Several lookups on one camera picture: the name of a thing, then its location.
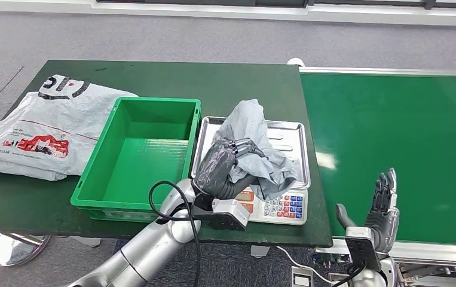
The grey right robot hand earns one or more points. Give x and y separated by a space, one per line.
386 222

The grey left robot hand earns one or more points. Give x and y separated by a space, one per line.
216 170

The plain grey parcel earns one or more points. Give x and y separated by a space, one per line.
251 122

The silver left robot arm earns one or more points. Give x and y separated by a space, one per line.
152 249

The grey floor socket box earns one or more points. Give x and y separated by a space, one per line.
336 279
301 278

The green conveyor belt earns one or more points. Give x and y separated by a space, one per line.
370 138

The white conveyor roller cap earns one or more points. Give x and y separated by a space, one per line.
295 62

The green plastic bin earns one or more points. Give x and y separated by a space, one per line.
140 158

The white scale with steel tray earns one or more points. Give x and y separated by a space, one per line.
287 206

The large white printed mail bag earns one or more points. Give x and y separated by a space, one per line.
49 126

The chrome table base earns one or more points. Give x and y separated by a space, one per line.
14 249

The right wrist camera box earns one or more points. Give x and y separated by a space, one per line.
362 247

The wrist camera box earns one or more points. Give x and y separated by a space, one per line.
229 214
362 247

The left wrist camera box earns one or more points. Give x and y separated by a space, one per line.
229 214

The aluminium conveyor frame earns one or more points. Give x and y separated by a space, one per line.
429 251

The white bracket under table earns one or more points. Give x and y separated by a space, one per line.
259 252

